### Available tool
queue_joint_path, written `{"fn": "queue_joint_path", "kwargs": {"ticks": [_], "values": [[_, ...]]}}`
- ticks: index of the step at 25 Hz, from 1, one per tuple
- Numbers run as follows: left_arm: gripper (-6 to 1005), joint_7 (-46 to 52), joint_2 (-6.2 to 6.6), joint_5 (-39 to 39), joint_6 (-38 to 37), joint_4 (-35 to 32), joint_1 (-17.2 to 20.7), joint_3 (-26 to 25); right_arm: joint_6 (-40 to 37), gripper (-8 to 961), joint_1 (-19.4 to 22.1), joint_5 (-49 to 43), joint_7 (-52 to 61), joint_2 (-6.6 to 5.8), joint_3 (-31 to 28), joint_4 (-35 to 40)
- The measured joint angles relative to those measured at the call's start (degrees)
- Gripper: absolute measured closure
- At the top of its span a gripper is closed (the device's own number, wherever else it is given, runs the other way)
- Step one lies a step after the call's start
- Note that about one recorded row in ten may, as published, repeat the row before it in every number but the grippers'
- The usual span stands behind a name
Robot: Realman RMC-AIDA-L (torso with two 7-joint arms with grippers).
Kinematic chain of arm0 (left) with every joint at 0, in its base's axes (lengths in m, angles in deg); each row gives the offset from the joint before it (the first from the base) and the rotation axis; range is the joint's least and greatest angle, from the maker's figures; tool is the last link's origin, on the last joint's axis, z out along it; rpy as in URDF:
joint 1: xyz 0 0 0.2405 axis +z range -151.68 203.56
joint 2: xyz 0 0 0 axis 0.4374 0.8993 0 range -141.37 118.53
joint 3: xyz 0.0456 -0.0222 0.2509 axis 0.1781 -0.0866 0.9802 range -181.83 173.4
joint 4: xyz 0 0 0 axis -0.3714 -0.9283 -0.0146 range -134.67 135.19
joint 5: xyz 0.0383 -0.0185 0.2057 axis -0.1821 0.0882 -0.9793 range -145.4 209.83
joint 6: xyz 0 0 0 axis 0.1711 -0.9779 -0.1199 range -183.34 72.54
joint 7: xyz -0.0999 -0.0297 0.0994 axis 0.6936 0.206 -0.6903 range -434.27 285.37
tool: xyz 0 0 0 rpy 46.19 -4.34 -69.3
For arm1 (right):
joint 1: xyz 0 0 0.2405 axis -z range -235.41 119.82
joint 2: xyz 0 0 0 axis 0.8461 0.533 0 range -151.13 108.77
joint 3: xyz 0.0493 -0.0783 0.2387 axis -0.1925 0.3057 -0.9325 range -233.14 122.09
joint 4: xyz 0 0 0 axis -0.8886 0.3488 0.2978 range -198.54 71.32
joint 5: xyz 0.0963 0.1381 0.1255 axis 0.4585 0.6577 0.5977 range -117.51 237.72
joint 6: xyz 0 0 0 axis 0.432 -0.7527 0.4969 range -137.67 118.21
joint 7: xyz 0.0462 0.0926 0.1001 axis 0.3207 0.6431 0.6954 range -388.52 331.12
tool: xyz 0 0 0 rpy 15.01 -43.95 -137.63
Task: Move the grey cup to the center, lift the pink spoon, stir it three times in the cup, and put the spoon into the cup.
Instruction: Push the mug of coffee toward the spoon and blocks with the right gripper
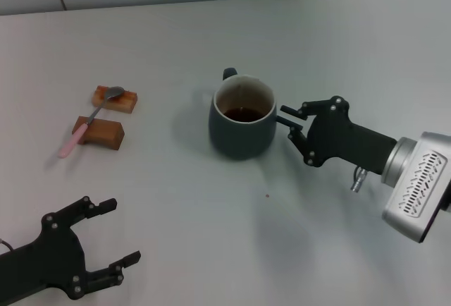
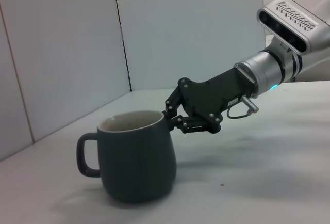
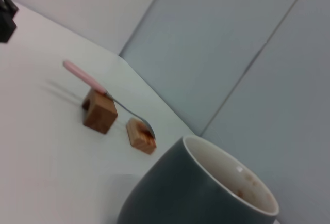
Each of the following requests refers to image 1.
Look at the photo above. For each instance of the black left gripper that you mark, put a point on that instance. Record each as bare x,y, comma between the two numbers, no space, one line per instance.
46,260

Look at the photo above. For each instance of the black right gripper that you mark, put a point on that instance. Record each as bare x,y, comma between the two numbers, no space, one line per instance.
345,140

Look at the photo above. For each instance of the dark grey ceramic mug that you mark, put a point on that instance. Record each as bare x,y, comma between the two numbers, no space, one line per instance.
241,133

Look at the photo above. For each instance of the dark brown wooden block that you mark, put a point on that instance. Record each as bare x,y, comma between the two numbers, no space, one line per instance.
104,132

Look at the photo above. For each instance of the light stained wooden block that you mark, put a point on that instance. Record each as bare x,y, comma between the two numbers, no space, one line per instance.
121,103

